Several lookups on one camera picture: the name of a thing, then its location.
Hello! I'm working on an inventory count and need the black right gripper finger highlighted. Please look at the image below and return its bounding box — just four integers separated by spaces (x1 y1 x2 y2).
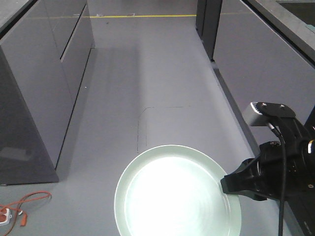
220 158 260 194

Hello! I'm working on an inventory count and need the grey cabinet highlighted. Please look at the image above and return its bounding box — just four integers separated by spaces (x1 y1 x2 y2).
195 0 315 155
0 0 94 186

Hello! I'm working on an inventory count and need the light green round plate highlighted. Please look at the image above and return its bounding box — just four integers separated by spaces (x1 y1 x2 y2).
114 145 242 236

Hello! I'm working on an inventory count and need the black camera cable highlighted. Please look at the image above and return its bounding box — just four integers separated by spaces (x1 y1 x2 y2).
267 121 288 236

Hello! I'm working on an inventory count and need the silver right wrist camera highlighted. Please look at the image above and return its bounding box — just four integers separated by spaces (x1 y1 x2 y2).
242 102 296 127

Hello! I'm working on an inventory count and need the grey cabinet on left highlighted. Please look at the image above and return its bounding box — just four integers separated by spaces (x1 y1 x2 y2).
0 0 94 186

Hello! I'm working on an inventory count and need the orange extension cable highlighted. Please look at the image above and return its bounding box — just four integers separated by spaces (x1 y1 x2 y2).
0 191 52 236

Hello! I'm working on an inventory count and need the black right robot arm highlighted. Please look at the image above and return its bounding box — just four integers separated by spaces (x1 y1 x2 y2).
220 102 315 236

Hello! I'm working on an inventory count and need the grey cabinet on right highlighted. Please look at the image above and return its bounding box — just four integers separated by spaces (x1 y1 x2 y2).
195 0 315 155

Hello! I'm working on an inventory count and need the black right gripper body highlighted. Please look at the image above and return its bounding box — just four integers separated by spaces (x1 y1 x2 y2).
243 118 315 201

